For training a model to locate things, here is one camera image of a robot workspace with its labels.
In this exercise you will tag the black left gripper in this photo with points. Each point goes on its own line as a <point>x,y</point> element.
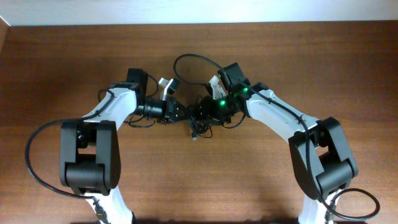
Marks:
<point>171,105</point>

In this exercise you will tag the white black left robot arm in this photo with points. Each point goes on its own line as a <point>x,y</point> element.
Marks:
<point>90,161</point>

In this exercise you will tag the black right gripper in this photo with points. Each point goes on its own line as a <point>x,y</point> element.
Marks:
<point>206,105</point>

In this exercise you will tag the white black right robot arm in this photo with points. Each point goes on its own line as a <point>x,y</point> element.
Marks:
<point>322,160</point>

